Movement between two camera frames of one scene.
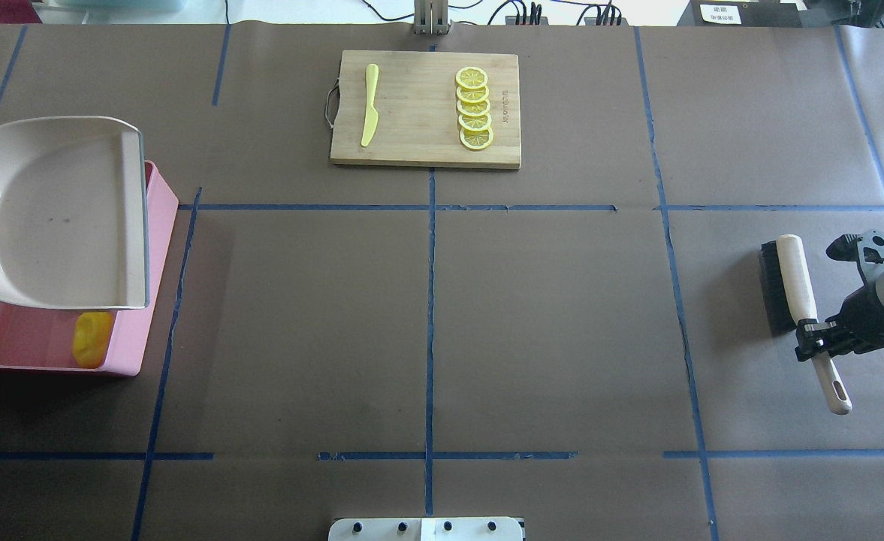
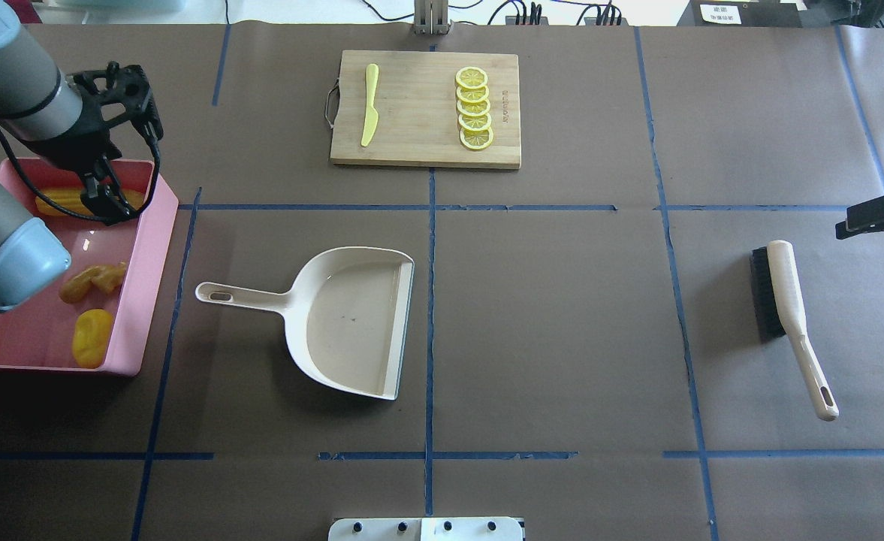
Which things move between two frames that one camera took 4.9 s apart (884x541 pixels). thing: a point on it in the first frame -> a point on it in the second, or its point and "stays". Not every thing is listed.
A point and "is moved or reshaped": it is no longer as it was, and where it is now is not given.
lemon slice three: [473, 108] stays
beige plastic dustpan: [53, 213] -> [345, 315]
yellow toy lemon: [92, 335] stays
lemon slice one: [472, 77] stays
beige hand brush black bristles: [790, 301] is moved or reshaped
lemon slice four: [475, 122] stays
